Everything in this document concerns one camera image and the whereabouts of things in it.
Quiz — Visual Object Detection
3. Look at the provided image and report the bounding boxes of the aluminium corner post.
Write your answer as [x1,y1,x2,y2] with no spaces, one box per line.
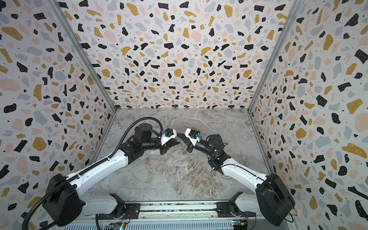
[247,0,305,114]
[47,1,117,113]

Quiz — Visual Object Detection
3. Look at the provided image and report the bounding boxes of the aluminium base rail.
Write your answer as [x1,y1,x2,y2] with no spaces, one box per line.
[63,200,302,230]

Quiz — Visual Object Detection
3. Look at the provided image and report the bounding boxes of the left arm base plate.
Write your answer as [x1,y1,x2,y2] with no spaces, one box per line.
[98,203,141,220]

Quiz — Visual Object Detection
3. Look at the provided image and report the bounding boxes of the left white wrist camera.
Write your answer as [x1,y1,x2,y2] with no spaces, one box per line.
[160,128,177,146]

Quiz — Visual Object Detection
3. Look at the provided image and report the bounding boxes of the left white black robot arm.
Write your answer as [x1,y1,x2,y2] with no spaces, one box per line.
[42,123,180,227]

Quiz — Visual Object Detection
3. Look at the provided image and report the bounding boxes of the left black corrugated cable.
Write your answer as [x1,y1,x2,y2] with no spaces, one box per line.
[21,117,164,230]

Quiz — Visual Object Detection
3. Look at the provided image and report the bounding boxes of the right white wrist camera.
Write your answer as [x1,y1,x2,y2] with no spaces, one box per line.
[185,128,202,146]

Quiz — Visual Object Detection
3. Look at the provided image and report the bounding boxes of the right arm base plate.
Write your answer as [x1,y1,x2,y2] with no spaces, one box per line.
[215,201,255,219]

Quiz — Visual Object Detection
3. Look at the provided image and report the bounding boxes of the left aluminium corner post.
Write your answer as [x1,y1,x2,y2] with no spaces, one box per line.
[47,1,117,113]

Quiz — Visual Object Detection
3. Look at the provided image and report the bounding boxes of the right aluminium corner post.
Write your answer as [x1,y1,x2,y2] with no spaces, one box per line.
[247,0,305,114]

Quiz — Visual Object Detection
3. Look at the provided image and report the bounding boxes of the electronics board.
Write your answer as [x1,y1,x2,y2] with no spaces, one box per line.
[232,218,248,230]
[110,221,129,230]

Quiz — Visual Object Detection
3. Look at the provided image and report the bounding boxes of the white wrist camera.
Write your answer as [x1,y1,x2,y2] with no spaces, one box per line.
[160,128,177,146]
[185,128,202,146]

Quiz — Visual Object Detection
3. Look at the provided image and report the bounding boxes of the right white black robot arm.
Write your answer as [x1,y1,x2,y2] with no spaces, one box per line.
[177,129,295,226]

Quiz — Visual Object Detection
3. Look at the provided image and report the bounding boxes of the left electronics board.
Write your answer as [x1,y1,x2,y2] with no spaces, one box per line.
[110,221,129,230]

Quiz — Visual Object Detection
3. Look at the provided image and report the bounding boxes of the right electronics board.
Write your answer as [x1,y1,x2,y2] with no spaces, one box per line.
[232,218,248,230]

